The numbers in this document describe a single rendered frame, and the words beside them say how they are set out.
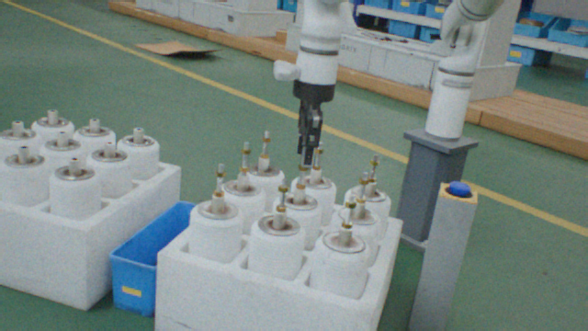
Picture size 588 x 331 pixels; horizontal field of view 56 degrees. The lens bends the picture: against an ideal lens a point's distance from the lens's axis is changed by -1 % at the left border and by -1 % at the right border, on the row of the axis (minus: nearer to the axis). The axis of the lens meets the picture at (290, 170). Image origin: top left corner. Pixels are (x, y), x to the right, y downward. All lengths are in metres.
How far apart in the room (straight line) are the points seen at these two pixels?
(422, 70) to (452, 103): 1.83
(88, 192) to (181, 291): 0.27
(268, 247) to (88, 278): 0.38
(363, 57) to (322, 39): 2.57
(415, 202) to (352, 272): 0.62
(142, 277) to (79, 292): 0.13
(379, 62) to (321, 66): 2.49
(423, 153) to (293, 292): 0.67
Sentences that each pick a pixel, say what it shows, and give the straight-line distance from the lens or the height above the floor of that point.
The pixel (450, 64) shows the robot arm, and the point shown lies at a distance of 1.45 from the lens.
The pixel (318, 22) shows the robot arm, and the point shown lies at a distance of 0.97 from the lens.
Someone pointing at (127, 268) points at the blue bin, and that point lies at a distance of 1.14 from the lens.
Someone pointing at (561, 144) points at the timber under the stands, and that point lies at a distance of 2.88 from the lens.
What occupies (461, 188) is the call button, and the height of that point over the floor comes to 0.33.
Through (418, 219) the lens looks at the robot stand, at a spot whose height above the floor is 0.08.
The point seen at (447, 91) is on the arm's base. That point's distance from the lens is 1.46.
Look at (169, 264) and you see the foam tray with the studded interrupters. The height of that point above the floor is 0.16.
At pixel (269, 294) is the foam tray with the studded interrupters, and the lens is 0.97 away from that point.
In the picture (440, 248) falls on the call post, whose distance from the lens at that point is 1.12.
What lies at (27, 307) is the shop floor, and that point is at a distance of 1.23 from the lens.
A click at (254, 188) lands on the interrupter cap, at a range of 1.12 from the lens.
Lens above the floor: 0.69
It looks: 21 degrees down
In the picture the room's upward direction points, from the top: 7 degrees clockwise
